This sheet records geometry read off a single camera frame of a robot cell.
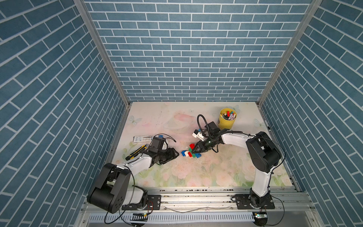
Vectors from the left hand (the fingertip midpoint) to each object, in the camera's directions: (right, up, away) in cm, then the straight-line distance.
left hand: (178, 156), depth 88 cm
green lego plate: (+9, +2, -3) cm, 10 cm away
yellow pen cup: (+33, +24, +11) cm, 42 cm away
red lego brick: (+7, +2, -1) cm, 7 cm away
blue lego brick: (+12, +2, -4) cm, 13 cm away
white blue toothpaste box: (-26, +9, +9) cm, 29 cm away
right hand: (+10, +3, 0) cm, 11 cm away
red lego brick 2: (+9, +7, -1) cm, 11 cm away
